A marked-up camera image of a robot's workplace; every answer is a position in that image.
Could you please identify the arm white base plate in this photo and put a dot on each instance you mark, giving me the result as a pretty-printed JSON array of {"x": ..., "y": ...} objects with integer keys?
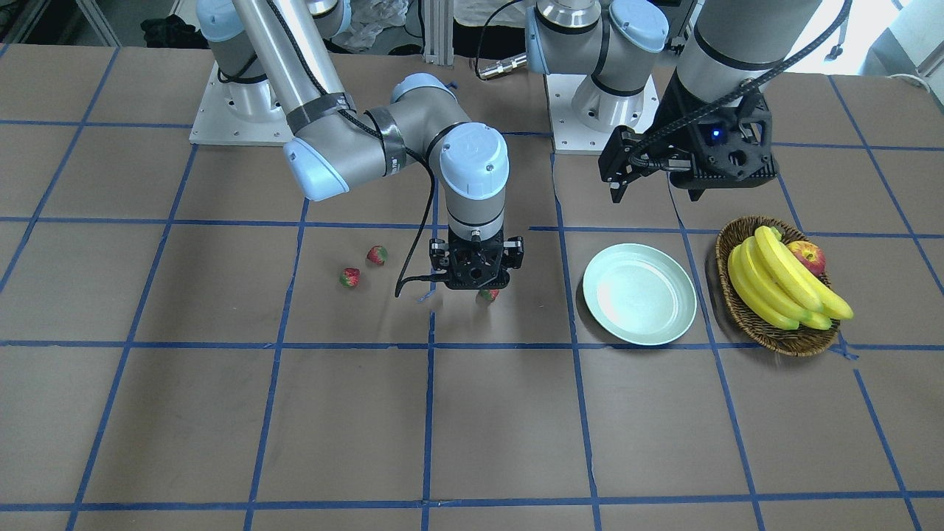
[
  {"x": 582, "y": 122},
  {"x": 236, "y": 118}
]

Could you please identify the light green plate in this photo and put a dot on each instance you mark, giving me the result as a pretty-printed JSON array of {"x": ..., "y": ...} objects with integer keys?
[{"x": 639, "y": 294}]

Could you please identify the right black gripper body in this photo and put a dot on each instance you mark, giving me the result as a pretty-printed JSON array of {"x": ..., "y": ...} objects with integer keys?
[{"x": 440, "y": 254}]

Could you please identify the yellow banana bunch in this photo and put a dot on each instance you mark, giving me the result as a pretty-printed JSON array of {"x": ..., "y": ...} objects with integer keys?
[{"x": 778, "y": 288}]

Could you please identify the aluminium frame post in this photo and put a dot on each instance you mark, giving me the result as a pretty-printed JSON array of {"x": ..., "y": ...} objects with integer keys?
[{"x": 437, "y": 17}]

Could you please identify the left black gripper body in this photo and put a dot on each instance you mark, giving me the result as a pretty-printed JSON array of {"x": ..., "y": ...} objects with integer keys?
[{"x": 674, "y": 112}]

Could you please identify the silver cable connector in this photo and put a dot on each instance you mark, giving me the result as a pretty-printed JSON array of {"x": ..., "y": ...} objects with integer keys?
[{"x": 506, "y": 66}]

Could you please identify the wicker basket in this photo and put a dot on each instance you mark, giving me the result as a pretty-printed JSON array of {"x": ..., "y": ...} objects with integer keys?
[{"x": 733, "y": 314}]

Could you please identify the red apple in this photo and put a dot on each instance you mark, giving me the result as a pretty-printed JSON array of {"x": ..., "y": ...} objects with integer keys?
[{"x": 809, "y": 255}]

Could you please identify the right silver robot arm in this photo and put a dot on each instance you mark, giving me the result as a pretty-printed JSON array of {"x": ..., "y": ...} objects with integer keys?
[{"x": 272, "y": 57}]

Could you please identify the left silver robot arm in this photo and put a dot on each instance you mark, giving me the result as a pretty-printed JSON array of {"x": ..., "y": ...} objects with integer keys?
[{"x": 617, "y": 43}]

